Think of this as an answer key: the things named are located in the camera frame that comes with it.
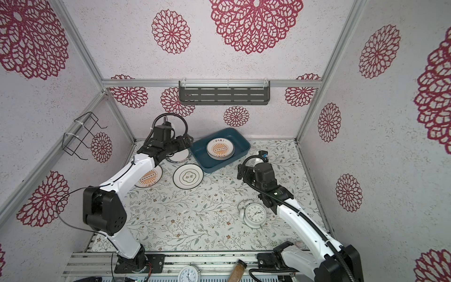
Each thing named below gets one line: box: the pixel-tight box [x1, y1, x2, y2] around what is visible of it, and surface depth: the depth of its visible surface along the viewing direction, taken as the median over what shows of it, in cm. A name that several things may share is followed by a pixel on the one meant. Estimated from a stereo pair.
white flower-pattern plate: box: [172, 163, 205, 190], surface depth 104 cm
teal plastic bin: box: [190, 127, 252, 173], surface depth 117 cm
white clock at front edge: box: [177, 262, 202, 282], surface depth 70 cm
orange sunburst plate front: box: [206, 137, 235, 161], surface depth 114 cm
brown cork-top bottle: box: [227, 259, 248, 282], surface depth 70 cm
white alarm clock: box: [237, 199, 267, 230], surface depth 85 cm
